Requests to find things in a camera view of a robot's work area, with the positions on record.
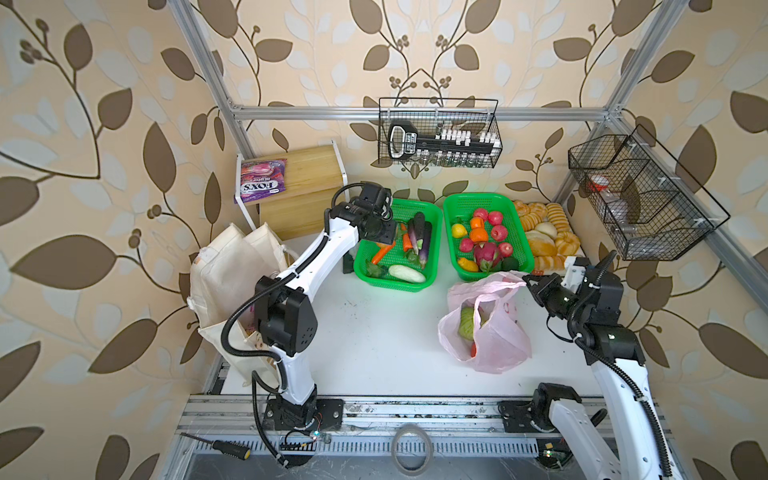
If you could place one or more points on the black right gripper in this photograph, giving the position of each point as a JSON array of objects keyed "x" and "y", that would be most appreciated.
[{"x": 548, "y": 282}]

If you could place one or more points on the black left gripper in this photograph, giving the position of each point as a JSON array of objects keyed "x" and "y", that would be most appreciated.
[{"x": 390, "y": 231}]

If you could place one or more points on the pink plastic bag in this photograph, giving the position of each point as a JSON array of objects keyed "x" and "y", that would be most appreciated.
[{"x": 500, "y": 343}]

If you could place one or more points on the green cabbage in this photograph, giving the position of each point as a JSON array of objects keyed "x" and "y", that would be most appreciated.
[{"x": 466, "y": 324}]

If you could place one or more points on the cream floral tote bag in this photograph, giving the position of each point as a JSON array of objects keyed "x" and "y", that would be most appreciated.
[{"x": 223, "y": 277}]

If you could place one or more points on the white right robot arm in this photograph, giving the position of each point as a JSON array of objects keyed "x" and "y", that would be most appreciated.
[{"x": 615, "y": 358}]

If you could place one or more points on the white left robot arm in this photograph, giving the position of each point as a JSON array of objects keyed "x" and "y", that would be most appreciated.
[{"x": 284, "y": 317}]

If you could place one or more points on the orange carrot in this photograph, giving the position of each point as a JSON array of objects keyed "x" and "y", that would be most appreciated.
[{"x": 381, "y": 253}]

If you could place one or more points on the purple eggplant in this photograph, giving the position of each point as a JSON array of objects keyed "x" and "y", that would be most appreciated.
[{"x": 419, "y": 232}]

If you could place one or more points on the white wooden shelf rack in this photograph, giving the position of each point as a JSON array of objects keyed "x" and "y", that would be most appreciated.
[{"x": 311, "y": 177}]

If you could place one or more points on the green vegetable basket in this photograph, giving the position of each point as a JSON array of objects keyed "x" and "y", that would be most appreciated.
[{"x": 403, "y": 211}]

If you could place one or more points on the bread tray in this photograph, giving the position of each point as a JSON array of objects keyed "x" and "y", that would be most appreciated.
[{"x": 549, "y": 235}]

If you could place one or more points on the white cucumber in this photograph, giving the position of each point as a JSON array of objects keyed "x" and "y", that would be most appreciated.
[{"x": 406, "y": 274}]

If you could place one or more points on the green fruit basket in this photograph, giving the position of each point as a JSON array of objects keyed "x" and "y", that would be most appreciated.
[{"x": 484, "y": 210}]

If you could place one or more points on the yellow lemon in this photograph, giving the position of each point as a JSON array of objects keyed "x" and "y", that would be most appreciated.
[{"x": 458, "y": 231}]

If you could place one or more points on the black white tool set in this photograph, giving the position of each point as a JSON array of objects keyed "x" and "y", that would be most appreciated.
[{"x": 404, "y": 141}]

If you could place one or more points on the pink dragon fruit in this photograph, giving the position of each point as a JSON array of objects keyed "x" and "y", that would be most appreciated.
[{"x": 487, "y": 256}]

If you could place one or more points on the orange tangerine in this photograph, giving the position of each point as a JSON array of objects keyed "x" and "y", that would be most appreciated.
[{"x": 478, "y": 235}]

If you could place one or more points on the red apple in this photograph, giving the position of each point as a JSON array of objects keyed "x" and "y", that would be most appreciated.
[{"x": 499, "y": 233}]

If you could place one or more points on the purple fox's candy bag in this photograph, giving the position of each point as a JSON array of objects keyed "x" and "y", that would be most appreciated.
[{"x": 261, "y": 180}]

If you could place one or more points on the black wire wall basket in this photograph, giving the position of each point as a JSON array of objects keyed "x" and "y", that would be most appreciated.
[{"x": 428, "y": 113}]

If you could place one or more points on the black wire side basket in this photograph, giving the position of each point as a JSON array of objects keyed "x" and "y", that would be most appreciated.
[{"x": 652, "y": 206}]

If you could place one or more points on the yellow handled screwdriver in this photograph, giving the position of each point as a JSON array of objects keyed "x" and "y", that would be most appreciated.
[{"x": 234, "y": 450}]

